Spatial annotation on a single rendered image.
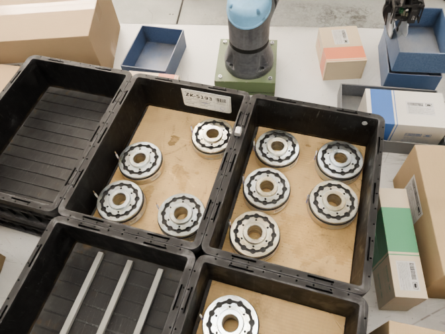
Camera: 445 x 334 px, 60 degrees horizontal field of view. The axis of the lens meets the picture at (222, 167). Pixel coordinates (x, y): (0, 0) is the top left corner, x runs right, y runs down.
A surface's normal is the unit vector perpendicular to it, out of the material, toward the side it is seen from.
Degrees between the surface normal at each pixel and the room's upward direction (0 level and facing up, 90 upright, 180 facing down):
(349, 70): 90
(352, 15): 0
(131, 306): 0
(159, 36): 90
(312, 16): 0
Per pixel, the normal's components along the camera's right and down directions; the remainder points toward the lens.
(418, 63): -0.11, 0.84
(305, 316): -0.06, -0.54
